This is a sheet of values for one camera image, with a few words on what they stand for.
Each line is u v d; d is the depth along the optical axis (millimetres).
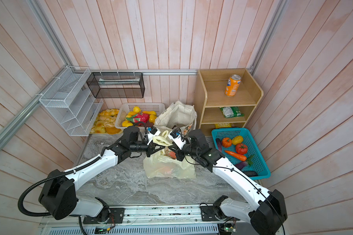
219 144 965
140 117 1048
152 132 676
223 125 1071
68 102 701
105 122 1040
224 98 873
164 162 701
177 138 624
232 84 786
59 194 414
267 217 373
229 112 928
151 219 730
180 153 646
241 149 925
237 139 979
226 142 965
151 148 682
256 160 876
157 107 1147
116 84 889
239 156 917
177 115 1010
